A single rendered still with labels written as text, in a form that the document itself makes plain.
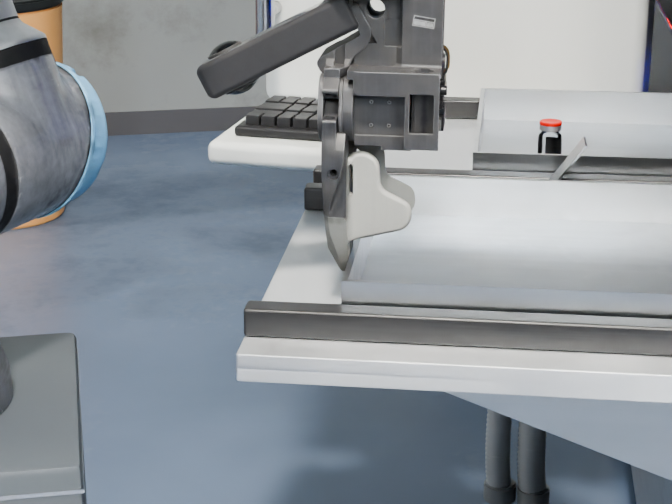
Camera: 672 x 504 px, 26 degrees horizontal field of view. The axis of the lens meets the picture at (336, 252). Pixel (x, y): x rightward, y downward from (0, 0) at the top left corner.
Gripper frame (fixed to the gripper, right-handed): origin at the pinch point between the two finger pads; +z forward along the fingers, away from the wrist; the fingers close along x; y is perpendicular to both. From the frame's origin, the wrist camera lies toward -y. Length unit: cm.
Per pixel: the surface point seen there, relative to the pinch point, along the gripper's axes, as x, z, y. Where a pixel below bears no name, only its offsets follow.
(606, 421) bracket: -2.4, 10.8, 19.6
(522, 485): 98, 69, 16
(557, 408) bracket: -2.4, 10.1, 16.1
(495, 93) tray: 54, 0, 10
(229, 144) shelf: 70, 11, -21
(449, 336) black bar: -8.1, 2.7, 8.5
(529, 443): 97, 62, 17
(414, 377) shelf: -10.9, 4.5, 6.5
